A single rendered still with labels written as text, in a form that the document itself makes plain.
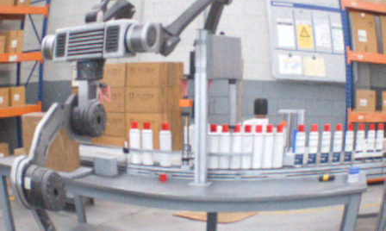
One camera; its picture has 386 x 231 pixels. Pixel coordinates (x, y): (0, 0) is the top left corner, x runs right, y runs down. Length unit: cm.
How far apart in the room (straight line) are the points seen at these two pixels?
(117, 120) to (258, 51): 196
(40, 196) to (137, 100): 437
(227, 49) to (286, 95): 460
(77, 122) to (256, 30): 517
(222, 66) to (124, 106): 371
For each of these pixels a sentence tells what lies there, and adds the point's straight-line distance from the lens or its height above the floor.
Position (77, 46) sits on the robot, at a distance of 246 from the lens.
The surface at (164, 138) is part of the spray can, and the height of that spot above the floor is 102.
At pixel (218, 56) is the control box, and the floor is 138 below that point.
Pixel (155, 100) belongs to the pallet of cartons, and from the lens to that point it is 627.
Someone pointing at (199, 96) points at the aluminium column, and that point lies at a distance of 275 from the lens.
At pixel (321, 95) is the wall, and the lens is 723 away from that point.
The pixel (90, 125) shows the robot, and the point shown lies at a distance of 242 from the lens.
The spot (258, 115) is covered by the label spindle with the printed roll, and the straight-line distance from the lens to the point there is 344.
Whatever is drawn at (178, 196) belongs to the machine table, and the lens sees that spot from 251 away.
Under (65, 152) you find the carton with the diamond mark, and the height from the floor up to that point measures 95.
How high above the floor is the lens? 133
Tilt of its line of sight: 3 degrees down
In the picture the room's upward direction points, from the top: straight up
